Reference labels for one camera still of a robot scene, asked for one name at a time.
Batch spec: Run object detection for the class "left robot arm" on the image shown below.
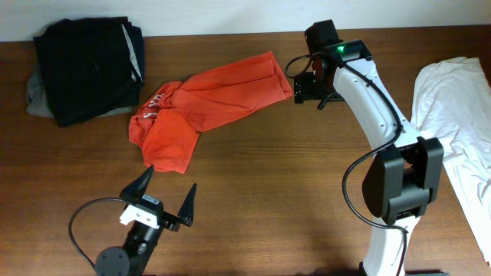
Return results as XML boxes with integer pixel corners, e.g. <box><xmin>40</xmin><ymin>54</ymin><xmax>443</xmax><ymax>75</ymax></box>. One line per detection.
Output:
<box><xmin>95</xmin><ymin>166</ymin><xmax>197</xmax><ymax>276</ymax></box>

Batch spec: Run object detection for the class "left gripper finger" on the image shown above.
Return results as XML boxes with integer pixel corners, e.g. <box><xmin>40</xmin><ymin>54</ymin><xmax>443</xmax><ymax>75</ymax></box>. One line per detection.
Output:
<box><xmin>177</xmin><ymin>183</ymin><xmax>197</xmax><ymax>227</ymax></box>
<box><xmin>119</xmin><ymin>166</ymin><xmax>154</xmax><ymax>203</ymax></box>

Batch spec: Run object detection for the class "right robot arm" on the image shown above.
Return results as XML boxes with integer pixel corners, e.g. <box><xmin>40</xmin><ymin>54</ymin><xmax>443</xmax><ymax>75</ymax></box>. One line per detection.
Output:
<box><xmin>293</xmin><ymin>20</ymin><xmax>443</xmax><ymax>275</ymax></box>

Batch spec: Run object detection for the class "red t-shirt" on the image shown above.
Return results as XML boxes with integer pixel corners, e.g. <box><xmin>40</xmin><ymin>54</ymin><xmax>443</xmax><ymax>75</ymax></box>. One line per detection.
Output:
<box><xmin>129</xmin><ymin>51</ymin><xmax>294</xmax><ymax>173</ymax></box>

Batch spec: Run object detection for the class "black folded garment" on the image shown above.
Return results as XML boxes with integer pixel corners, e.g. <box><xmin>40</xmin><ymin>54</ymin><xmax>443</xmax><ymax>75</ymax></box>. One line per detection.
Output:
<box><xmin>33</xmin><ymin>17</ymin><xmax>145</xmax><ymax>127</ymax></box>

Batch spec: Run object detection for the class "white t-shirt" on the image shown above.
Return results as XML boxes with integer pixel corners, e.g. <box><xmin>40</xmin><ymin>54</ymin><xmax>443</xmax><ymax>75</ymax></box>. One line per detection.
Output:
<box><xmin>410</xmin><ymin>57</ymin><xmax>490</xmax><ymax>262</ymax></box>

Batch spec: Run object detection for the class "grey folded garment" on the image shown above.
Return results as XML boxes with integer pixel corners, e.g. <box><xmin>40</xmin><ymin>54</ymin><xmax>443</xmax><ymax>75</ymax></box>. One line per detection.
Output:
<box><xmin>26</xmin><ymin>61</ymin><xmax>138</xmax><ymax>120</ymax></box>

